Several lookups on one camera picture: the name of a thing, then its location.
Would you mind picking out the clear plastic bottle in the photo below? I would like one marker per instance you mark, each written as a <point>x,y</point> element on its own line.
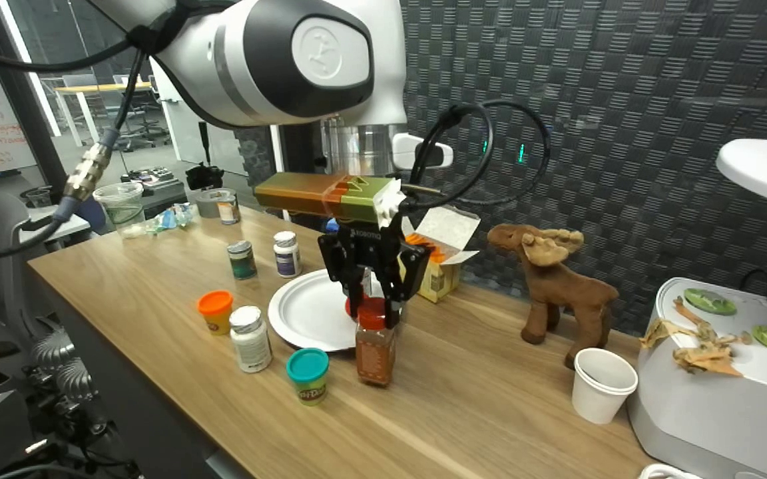
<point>174,215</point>

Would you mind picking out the white side table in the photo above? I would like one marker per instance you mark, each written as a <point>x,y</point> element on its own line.
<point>45,226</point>

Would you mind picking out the tin food can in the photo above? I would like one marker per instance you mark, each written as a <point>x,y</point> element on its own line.
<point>241,262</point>

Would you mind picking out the white paper cup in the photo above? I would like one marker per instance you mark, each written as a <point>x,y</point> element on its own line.
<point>603,388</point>

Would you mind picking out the orange lid yellow dough tub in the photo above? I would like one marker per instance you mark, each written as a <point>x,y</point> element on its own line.
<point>217,309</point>

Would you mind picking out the open yellow cardboard box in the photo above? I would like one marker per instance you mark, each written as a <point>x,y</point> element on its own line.
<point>439,274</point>

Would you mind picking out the black slanted pole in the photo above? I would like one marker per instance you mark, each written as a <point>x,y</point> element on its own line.
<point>23,108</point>

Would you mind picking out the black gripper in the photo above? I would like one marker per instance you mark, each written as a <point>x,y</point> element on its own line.
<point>371,247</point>

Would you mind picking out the clear plastic container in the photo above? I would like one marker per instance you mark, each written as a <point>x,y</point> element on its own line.
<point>117,199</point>

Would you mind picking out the olive brown wrist camera box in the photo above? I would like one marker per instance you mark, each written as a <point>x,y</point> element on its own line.
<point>330,194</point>

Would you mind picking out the glass jar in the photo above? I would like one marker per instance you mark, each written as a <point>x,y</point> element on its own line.
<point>227,207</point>

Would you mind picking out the teal lid dough tub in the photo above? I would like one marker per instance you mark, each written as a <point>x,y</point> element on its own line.
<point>307,368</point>

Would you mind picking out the white round plate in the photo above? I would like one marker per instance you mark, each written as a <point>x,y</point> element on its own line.
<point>307,309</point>

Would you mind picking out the white bowl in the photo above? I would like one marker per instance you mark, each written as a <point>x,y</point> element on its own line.
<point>665,471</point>

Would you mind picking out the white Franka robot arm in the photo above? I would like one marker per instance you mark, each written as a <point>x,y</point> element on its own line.
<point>250,62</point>

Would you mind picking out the brown moose plush toy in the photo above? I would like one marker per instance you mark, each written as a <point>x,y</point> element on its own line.
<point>560,287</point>

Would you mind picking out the white pill bottle grey label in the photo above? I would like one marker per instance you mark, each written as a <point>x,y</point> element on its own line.
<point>250,342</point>

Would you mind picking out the white pill bottle blue label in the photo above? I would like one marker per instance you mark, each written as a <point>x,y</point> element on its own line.
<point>286,257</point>

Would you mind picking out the orange cap spice bottle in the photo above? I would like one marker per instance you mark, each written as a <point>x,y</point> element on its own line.
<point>374,354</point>

